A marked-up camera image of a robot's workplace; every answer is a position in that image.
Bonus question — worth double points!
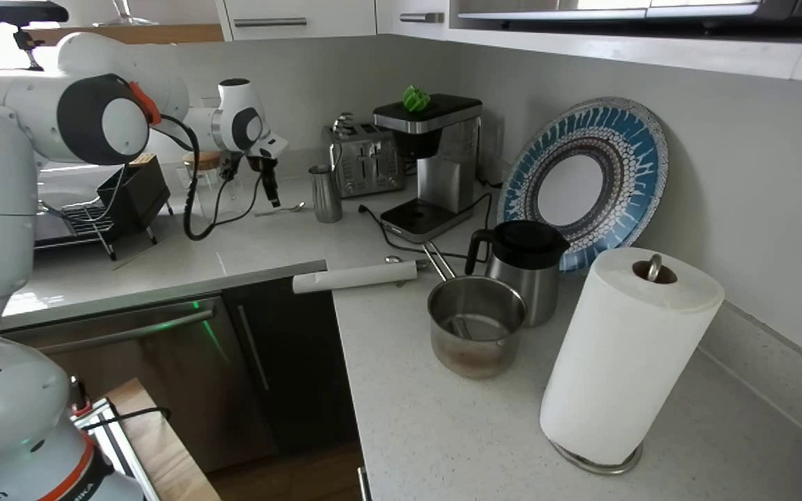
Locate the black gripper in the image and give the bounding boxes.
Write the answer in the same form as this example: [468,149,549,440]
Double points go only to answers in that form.
[248,150,286,209]

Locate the metal spoon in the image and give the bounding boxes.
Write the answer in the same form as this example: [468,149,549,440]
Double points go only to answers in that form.
[254,200,311,221]

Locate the clear jar with wooden lid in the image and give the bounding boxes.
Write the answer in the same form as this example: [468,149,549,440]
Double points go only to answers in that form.
[183,150,228,217]

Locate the small steel cup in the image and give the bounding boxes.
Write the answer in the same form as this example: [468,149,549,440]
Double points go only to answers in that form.
[305,164,346,225]

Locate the black utensil holder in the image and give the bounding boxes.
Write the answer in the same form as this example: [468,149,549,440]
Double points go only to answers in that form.
[94,157,173,241]

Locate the small green object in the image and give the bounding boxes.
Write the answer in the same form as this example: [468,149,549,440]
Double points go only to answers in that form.
[399,85,435,118]

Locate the white upper cabinet door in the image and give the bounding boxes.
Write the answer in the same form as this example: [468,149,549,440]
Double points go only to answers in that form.
[221,0,378,42]
[374,0,450,39]

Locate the dark cabinet door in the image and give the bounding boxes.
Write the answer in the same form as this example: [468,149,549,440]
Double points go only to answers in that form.
[221,277,360,461]

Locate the metal tongs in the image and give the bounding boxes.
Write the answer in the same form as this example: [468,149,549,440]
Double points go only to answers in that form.
[415,241,466,284]

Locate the black and steel coffee maker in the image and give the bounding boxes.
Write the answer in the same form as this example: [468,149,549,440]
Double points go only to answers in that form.
[370,92,506,248]

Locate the wooden shelf board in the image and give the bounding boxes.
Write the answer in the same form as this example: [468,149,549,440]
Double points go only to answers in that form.
[21,24,228,47]

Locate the metal dish rack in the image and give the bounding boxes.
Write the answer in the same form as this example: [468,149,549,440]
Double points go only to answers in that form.
[34,157,176,264]

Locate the steel dishwasher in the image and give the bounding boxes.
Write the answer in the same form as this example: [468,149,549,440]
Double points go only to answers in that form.
[0,289,278,477]

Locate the steel carafe with black lid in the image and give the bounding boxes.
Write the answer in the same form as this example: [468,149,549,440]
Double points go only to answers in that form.
[461,217,574,328]

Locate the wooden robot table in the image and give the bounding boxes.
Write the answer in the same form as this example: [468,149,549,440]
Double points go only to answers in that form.
[104,374,223,501]

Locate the blue and white patterned plate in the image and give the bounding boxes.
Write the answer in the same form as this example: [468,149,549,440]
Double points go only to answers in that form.
[496,96,670,277]

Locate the black chair armrest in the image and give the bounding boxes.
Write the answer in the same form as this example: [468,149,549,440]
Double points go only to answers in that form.
[0,0,73,54]

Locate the metal paper towel holder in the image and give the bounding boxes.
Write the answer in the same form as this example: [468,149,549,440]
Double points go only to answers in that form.
[549,252,679,480]

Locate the white paper towel roll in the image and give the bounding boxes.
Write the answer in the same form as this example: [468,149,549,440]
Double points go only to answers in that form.
[538,245,726,470]

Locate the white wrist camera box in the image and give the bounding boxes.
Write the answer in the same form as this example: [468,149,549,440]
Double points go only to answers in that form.
[250,134,292,161]

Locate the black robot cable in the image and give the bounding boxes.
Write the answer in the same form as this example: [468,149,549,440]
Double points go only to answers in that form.
[147,111,271,245]

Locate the black power cord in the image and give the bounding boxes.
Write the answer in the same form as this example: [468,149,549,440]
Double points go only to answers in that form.
[356,189,502,260]

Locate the steel pot with white handle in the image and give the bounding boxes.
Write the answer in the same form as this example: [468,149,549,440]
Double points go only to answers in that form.
[290,257,528,383]

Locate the red-tipped black cable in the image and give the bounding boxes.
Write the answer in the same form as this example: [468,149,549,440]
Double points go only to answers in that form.
[63,374,169,431]

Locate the white open wall shelf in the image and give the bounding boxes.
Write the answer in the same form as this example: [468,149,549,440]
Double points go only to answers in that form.
[445,0,802,86]

